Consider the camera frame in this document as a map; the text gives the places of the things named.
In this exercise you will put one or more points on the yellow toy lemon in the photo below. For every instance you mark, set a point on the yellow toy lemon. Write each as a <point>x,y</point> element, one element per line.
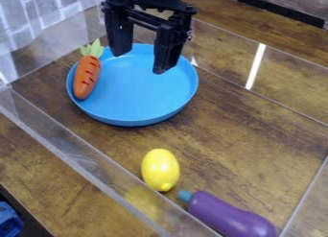
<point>160,170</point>

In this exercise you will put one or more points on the blue object at corner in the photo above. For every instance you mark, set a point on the blue object at corner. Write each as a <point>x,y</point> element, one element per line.
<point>11,223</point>

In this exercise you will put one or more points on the blue round plate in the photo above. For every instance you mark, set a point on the blue round plate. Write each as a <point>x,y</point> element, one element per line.
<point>131,96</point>

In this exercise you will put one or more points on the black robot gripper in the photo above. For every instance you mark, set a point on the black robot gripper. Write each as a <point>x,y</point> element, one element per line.
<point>166,16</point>

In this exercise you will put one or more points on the clear acrylic enclosure wall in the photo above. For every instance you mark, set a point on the clear acrylic enclosure wall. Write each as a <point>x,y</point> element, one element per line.
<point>251,138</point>

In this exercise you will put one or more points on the purple toy eggplant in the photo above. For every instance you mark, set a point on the purple toy eggplant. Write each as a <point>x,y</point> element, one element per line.
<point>230,220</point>

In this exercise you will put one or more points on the orange toy carrot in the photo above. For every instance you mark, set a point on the orange toy carrot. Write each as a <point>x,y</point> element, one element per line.
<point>88,69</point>

